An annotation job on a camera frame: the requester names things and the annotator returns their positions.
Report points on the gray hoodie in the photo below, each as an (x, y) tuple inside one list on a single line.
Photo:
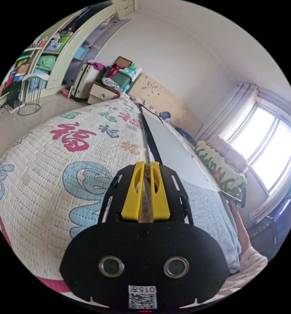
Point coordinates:
[(209, 213)]

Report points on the green storage box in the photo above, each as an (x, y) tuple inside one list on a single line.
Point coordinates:
[(118, 76)]

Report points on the white folding board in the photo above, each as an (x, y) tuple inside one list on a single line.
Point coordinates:
[(169, 144)]

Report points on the cream nightstand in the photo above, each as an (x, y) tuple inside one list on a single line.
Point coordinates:
[(102, 93)]

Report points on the blue round bag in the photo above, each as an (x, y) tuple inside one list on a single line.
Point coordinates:
[(165, 116)]

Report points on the window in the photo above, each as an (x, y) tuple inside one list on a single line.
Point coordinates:
[(270, 147)]

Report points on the cream wardrobe with shelves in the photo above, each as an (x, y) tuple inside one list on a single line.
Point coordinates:
[(62, 49)]

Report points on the dark chair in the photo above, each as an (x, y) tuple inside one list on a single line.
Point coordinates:
[(275, 228)]

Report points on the white suitcase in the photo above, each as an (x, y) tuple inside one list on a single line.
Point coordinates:
[(82, 81)]

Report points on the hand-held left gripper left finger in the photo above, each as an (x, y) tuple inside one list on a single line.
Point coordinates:
[(131, 196)]

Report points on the pale pink curtain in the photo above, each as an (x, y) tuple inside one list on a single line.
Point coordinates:
[(229, 110)]

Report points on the bed with printed quilt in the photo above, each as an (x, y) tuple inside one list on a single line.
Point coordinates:
[(49, 176)]

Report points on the dark blue garment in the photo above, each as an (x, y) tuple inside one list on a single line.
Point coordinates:
[(185, 135)]

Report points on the person's right forearm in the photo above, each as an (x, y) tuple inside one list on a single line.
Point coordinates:
[(242, 230)]

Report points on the pink pillow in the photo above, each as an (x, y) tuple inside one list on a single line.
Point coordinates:
[(229, 150)]

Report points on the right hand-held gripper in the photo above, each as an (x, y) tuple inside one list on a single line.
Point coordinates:
[(243, 196)]

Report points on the rolled blanket with green print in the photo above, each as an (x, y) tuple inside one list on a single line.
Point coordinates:
[(221, 169)]

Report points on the person's right hand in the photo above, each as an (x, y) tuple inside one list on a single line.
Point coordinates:
[(234, 206)]

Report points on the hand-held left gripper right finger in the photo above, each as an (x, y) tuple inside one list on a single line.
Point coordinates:
[(160, 198)]

